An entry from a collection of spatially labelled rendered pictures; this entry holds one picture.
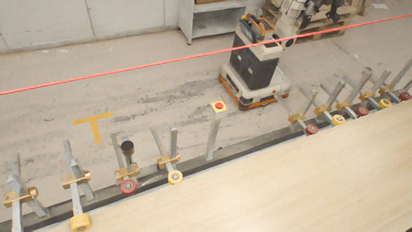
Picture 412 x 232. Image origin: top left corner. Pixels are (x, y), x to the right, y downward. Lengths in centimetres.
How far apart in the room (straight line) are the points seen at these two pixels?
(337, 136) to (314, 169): 36
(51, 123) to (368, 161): 280
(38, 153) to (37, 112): 53
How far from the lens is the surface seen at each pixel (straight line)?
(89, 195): 171
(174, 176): 154
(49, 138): 304
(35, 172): 286
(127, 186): 153
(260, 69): 281
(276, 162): 172
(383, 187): 196
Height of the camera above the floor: 227
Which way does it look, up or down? 49 degrees down
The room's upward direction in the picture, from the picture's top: 9 degrees clockwise
